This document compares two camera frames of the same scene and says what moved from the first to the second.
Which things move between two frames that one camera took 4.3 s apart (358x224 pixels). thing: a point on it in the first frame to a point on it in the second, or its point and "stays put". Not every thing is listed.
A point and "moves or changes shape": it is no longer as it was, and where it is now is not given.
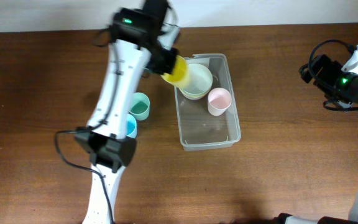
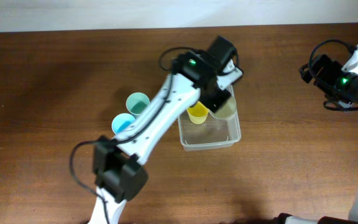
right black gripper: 331,68 stays put
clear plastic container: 199,129 stays put
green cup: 140,106 stays put
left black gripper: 168,68 to 217,104
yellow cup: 180,75 moves or changes shape
